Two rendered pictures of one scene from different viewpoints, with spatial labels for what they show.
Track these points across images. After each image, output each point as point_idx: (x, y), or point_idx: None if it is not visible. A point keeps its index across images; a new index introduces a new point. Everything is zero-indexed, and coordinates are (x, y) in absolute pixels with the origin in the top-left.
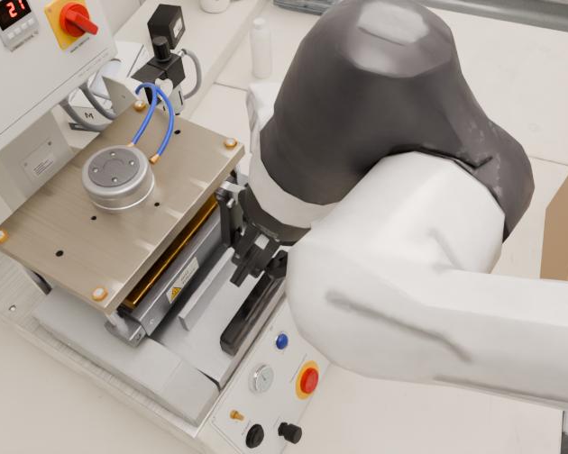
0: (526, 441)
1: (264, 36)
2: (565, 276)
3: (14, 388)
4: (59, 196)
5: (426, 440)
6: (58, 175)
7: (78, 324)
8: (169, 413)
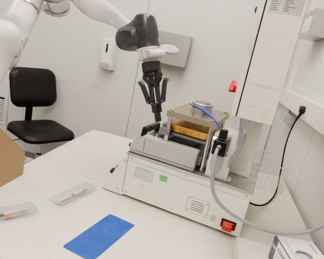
0: (49, 159)
1: None
2: (18, 147)
3: None
4: (217, 114)
5: (84, 164)
6: (223, 116)
7: None
8: None
